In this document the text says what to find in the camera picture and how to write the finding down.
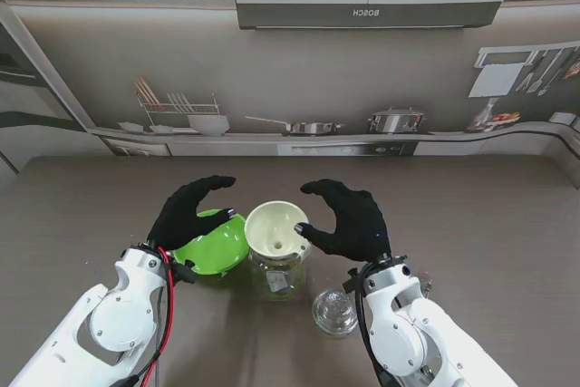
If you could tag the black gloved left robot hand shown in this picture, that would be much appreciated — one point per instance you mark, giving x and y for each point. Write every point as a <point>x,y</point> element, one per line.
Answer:
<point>181,219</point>

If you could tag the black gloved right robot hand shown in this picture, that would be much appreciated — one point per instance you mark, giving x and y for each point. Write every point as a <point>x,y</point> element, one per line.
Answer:
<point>353,224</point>

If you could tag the green plastic bowl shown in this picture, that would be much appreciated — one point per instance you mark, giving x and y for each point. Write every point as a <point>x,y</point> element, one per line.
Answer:
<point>213,246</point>

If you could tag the cream plastic funnel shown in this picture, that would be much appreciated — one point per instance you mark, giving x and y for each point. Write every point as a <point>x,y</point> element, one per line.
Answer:
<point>272,224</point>

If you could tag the clear glass jar lid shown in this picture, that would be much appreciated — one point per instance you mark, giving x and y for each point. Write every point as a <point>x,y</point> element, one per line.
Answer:
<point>335,312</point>

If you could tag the clear glass jar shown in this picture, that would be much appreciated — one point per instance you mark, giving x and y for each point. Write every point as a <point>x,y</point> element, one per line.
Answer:
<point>278,283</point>

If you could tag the mung beans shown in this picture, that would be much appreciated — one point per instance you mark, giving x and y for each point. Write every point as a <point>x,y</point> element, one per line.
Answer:
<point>283,294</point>

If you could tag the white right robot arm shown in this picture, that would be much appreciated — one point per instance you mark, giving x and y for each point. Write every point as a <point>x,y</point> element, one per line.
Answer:
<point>417,332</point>

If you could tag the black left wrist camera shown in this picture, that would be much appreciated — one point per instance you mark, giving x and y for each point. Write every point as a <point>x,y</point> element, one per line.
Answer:
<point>185,271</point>

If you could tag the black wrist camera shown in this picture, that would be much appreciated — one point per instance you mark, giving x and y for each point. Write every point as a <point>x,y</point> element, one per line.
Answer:
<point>352,285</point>
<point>185,271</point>

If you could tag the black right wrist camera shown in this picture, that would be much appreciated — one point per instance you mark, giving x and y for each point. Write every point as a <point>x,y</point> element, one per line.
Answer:
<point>352,285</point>

